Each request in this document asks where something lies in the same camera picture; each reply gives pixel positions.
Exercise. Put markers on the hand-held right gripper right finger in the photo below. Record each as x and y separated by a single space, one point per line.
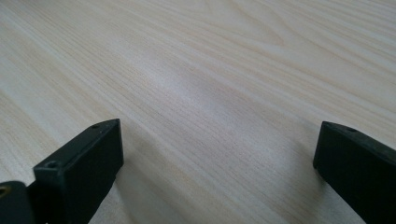
358 168

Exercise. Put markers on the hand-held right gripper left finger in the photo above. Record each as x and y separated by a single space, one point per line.
81 168

